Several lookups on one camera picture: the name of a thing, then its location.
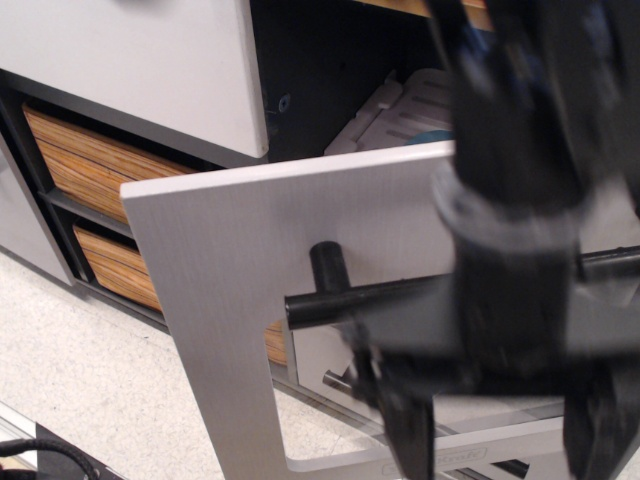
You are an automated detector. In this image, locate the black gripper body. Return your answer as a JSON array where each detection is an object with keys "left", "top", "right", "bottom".
[{"left": 344, "top": 246, "right": 639, "bottom": 400}]

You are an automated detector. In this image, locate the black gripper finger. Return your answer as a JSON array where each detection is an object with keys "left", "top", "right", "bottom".
[
  {"left": 563, "top": 364, "right": 639, "bottom": 479},
  {"left": 349, "top": 329, "right": 435, "bottom": 479}
]

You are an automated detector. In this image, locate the black oven door handle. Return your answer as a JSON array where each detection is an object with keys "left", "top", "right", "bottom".
[{"left": 284, "top": 241, "right": 639, "bottom": 330}]

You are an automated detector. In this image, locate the grey oven door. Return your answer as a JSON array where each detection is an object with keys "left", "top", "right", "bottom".
[{"left": 119, "top": 139, "right": 640, "bottom": 474}]

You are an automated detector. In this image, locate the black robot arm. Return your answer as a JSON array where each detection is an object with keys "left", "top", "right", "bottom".
[{"left": 345, "top": 1, "right": 639, "bottom": 479}]

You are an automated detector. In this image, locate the grey oven rack tray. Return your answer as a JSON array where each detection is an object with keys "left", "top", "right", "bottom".
[{"left": 324, "top": 69, "right": 453, "bottom": 156}]

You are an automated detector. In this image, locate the grey bottom drawer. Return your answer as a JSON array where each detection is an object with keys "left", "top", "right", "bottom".
[{"left": 269, "top": 319, "right": 640, "bottom": 480}]

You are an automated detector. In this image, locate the blue toy plate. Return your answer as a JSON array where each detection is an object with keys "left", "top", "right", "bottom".
[{"left": 405, "top": 130, "right": 454, "bottom": 146}]

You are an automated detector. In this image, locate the wooden countertop edge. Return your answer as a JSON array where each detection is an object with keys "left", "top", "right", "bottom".
[{"left": 359, "top": 0, "right": 496, "bottom": 26}]

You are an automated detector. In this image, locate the lower wood-pattern storage bin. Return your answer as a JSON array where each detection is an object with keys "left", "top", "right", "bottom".
[{"left": 73, "top": 225, "right": 162, "bottom": 312}]

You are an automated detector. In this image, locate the wood-pattern storage bin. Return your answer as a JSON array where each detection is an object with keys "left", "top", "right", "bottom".
[
  {"left": 22, "top": 103, "right": 195, "bottom": 224},
  {"left": 73, "top": 225, "right": 162, "bottom": 312}
]

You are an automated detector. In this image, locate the white toy kitchen cabinet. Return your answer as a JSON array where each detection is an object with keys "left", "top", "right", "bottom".
[{"left": 1, "top": 1, "right": 269, "bottom": 328}]

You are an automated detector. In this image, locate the upper wood-pattern storage bin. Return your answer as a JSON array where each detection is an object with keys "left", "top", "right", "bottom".
[{"left": 22, "top": 103, "right": 195, "bottom": 224}]

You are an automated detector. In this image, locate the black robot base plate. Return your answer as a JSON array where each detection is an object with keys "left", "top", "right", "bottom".
[{"left": 36, "top": 423, "right": 123, "bottom": 480}]

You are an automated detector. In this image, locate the black braided cable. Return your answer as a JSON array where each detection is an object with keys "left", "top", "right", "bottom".
[{"left": 0, "top": 437, "right": 101, "bottom": 480}]

